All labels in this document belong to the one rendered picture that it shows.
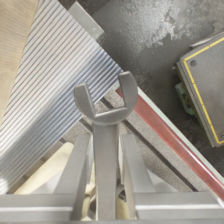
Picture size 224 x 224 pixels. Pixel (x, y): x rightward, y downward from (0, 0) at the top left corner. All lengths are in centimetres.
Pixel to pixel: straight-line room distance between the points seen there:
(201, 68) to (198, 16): 51
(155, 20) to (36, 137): 119
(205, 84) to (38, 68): 99
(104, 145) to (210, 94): 111
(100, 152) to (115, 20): 129
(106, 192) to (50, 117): 42
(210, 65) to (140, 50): 51
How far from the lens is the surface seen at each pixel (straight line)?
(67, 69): 53
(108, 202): 19
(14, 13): 52
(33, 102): 58
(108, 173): 17
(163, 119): 57
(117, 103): 52
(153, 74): 140
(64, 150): 39
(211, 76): 122
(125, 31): 138
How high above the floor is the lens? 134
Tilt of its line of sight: 76 degrees down
